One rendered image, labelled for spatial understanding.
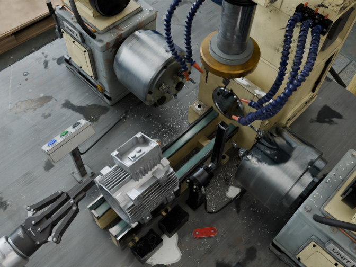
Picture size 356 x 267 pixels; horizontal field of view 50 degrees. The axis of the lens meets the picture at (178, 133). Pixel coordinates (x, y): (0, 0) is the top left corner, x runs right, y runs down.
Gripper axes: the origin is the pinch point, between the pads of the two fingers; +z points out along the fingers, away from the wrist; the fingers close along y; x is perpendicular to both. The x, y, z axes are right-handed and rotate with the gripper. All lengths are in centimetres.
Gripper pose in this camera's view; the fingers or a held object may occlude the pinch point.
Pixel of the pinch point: (82, 188)
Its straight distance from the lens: 102.9
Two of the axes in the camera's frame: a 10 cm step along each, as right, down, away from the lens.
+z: 7.0, -6.6, 2.7
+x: 0.7, 4.5, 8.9
